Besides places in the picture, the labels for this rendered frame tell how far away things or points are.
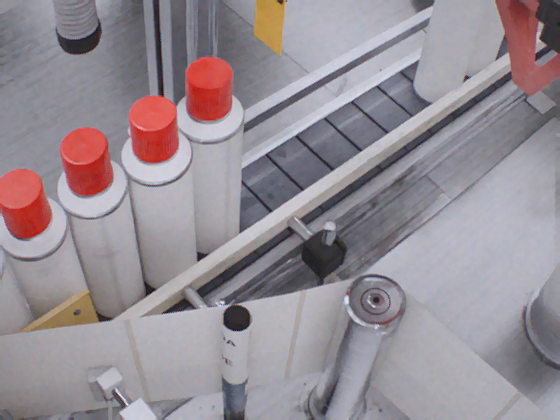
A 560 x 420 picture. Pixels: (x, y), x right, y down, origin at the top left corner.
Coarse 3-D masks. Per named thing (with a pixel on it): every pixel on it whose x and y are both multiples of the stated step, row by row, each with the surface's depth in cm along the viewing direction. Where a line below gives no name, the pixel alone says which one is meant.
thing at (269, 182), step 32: (416, 64) 84; (384, 96) 80; (416, 96) 81; (480, 96) 82; (320, 128) 77; (352, 128) 78; (384, 128) 78; (256, 160) 75; (288, 160) 75; (320, 160) 75; (384, 160) 76; (256, 192) 73; (288, 192) 73; (256, 256) 69
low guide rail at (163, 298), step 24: (480, 72) 79; (504, 72) 81; (456, 96) 77; (432, 120) 75; (384, 144) 72; (360, 168) 71; (312, 192) 69; (336, 192) 71; (288, 216) 67; (240, 240) 65; (264, 240) 67; (216, 264) 64; (168, 288) 62; (144, 312) 61
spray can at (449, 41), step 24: (456, 0) 68; (480, 0) 68; (432, 24) 73; (456, 24) 70; (480, 24) 71; (432, 48) 74; (456, 48) 73; (432, 72) 77; (456, 72) 76; (432, 96) 79
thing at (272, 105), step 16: (416, 16) 76; (384, 32) 74; (400, 32) 75; (416, 32) 77; (368, 48) 73; (384, 48) 74; (336, 64) 71; (352, 64) 72; (304, 80) 70; (320, 80) 70; (272, 96) 68; (288, 96) 69; (304, 96) 70; (256, 112) 67; (272, 112) 68
